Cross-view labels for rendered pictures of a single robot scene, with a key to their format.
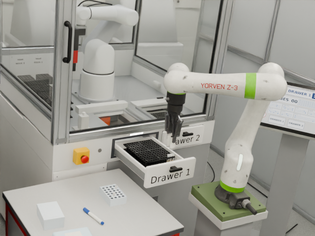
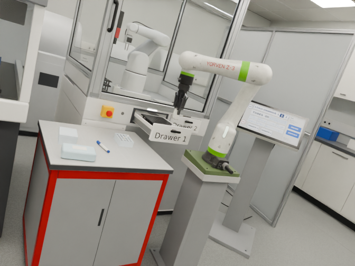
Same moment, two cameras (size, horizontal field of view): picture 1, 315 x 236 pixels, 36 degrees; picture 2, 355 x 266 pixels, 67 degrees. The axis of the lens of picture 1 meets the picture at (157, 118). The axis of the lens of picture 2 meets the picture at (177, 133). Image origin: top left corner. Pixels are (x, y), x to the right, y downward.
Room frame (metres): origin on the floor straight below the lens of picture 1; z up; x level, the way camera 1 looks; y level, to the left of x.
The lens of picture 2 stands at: (0.43, -0.16, 1.29)
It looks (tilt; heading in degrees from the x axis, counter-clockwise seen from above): 13 degrees down; 1
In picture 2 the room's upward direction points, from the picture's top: 17 degrees clockwise
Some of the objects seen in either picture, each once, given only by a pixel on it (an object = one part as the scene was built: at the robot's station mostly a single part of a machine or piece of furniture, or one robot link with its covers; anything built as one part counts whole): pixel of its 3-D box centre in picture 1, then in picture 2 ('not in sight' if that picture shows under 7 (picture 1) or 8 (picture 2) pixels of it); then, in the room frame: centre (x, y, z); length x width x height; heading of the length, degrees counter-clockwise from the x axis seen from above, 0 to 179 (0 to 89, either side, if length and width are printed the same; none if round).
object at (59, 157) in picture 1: (101, 112); (131, 102); (2.77, 0.35, 0.87); 1.02 x 0.95 x 0.14; 126
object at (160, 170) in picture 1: (170, 172); (171, 134); (2.10, -0.10, 0.87); 0.29 x 0.02 x 0.11; 126
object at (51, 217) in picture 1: (50, 215); (67, 136); (1.74, 0.40, 0.79); 0.13 x 0.09 x 0.05; 29
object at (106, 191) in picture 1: (112, 195); (123, 140); (1.98, 0.16, 0.78); 0.12 x 0.08 x 0.04; 33
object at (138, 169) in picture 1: (146, 155); (156, 124); (2.26, 0.03, 0.86); 0.40 x 0.26 x 0.06; 36
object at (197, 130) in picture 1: (183, 136); (185, 124); (2.54, -0.16, 0.87); 0.29 x 0.02 x 0.11; 126
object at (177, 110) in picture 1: (174, 111); (182, 91); (2.21, -0.08, 1.15); 0.08 x 0.07 x 0.09; 36
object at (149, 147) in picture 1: (148, 155); (157, 124); (2.26, 0.02, 0.87); 0.22 x 0.18 x 0.06; 36
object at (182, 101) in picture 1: (175, 97); (185, 79); (2.21, -0.07, 1.22); 0.12 x 0.09 x 0.06; 126
